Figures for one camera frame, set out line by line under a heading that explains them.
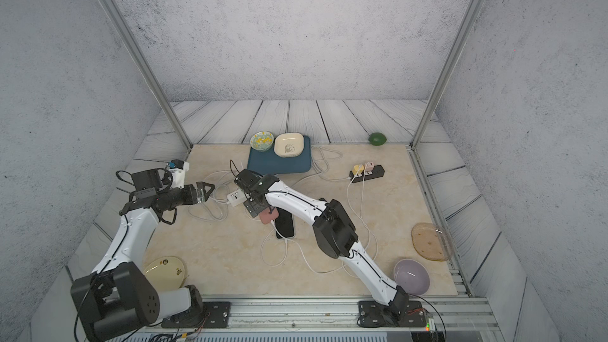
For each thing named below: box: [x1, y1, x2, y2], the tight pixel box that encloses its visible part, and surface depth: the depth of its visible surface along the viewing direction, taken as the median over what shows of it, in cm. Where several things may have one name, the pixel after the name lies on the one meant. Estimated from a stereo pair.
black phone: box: [275, 207, 296, 240], surface depth 93 cm
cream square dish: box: [273, 132, 305, 158], surface depth 120 cm
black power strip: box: [349, 164, 386, 183], surface depth 109 cm
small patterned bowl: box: [249, 130, 275, 152], surface depth 121 cm
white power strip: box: [227, 189, 247, 207], surface depth 101 cm
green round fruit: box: [368, 132, 388, 147], surface depth 122 cm
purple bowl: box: [393, 258, 431, 297], surface depth 79 cm
